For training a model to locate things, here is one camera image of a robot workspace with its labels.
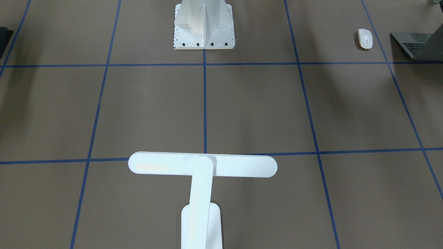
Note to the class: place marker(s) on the grey laptop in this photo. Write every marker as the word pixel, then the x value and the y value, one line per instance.
pixel 421 46

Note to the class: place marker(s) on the white computer mouse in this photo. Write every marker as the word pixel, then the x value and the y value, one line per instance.
pixel 365 39

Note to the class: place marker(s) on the black mouse pad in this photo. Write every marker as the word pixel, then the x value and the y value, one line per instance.
pixel 5 36

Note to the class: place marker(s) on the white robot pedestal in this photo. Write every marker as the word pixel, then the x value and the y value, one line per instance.
pixel 203 24

